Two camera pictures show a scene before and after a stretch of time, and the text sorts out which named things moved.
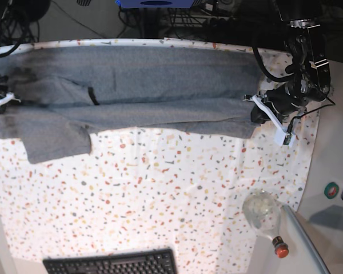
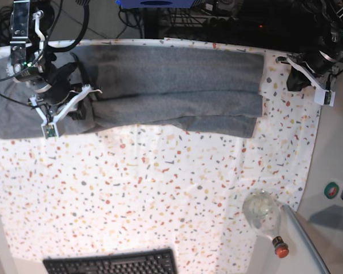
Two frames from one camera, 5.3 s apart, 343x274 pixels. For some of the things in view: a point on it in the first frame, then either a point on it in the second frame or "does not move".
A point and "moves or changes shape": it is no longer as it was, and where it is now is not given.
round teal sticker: x=331 y=190 does not move
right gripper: x=283 y=101 -> x=319 y=61
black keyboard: x=158 y=261 does not move
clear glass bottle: x=262 y=212 does not move
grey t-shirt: x=55 y=99 moves or changes shape
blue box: x=155 y=4 does not move
